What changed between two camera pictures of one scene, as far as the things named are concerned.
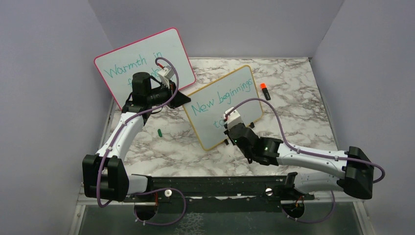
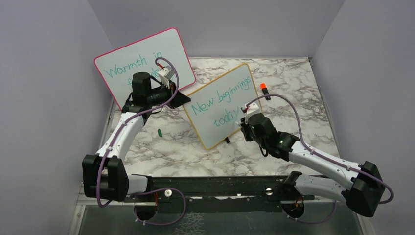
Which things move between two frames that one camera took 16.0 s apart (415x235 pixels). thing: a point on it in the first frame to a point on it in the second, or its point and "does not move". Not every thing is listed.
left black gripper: x=179 y=99 does not move
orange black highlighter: x=264 y=87 does not move
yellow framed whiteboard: x=205 y=110 does not move
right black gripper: x=227 y=131 to x=244 y=128
